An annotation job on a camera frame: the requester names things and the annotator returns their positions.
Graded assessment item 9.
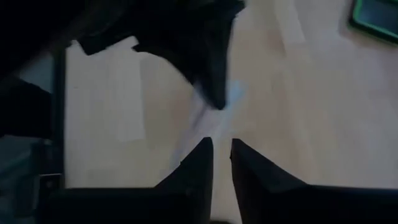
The black pad with green rim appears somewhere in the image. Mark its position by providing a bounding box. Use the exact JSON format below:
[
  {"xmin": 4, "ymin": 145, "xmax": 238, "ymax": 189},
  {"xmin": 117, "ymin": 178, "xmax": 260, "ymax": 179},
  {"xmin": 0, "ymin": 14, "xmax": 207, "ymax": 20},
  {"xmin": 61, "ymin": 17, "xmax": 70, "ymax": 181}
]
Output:
[{"xmin": 349, "ymin": 0, "xmax": 398, "ymax": 44}]

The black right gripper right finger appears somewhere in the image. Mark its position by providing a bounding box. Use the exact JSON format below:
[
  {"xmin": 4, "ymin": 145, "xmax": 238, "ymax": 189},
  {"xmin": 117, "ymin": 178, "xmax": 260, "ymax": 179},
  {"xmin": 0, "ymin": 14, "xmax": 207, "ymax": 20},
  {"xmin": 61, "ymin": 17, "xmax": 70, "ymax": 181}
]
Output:
[{"xmin": 229, "ymin": 138, "xmax": 308, "ymax": 224}]

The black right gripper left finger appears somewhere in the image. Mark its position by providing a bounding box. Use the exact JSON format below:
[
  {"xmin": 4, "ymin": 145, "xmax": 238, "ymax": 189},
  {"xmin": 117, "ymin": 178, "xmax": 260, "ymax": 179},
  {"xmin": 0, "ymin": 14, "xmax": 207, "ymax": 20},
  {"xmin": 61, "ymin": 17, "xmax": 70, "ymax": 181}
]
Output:
[{"xmin": 154, "ymin": 136, "xmax": 215, "ymax": 224}]

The black low furniture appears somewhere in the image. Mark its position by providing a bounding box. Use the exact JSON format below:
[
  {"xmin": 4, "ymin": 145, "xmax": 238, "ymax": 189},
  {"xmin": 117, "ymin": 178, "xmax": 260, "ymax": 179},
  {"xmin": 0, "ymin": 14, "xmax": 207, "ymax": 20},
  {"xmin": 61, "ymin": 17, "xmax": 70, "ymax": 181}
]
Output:
[{"xmin": 0, "ymin": 76, "xmax": 53, "ymax": 139}]

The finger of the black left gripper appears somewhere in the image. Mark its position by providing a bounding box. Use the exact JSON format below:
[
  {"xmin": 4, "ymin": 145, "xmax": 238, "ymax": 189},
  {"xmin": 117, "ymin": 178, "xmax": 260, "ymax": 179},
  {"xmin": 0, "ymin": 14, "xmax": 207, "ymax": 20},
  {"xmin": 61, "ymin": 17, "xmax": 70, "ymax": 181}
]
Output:
[{"xmin": 161, "ymin": 30, "xmax": 233, "ymax": 110}]

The clear plastic bags pile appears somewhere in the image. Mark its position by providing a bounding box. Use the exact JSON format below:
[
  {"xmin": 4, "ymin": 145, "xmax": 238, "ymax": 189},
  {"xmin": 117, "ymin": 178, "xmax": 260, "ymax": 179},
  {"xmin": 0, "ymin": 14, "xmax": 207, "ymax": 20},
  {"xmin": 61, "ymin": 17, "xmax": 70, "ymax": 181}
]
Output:
[{"xmin": 172, "ymin": 77, "xmax": 249, "ymax": 162}]

